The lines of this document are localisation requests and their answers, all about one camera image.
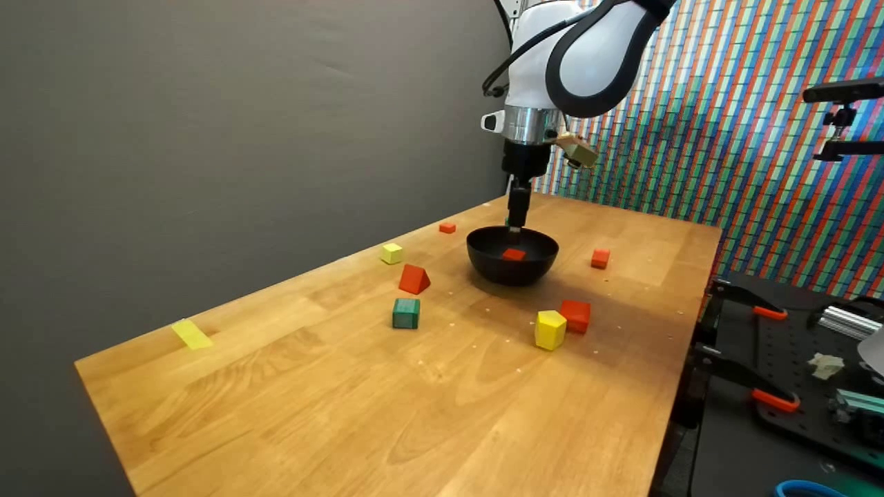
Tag blue scissors handle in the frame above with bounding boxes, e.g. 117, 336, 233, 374
771, 481, 847, 497

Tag lime green wooden block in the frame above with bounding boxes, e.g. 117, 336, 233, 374
382, 243, 405, 264

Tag black clamp orange handle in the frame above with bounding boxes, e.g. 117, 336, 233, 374
713, 279, 791, 319

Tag orange wooden block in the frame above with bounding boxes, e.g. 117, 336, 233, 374
591, 249, 610, 269

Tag yellow block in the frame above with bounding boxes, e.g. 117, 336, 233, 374
533, 309, 566, 349

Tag black bowl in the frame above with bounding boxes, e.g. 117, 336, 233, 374
467, 227, 558, 286

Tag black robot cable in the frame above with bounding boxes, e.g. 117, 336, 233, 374
481, 17, 574, 100

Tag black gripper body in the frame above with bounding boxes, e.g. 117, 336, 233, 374
503, 141, 550, 205

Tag yellow tape strip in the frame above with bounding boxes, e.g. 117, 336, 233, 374
173, 319, 213, 349

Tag red wooden block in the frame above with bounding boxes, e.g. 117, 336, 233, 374
399, 264, 432, 294

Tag black perforated tool board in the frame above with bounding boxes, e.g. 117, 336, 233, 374
699, 275, 884, 476

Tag black camera stand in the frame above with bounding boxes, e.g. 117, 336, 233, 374
801, 78, 884, 160

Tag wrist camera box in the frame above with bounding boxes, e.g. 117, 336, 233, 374
555, 133, 598, 166

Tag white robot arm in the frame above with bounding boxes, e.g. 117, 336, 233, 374
481, 0, 678, 231

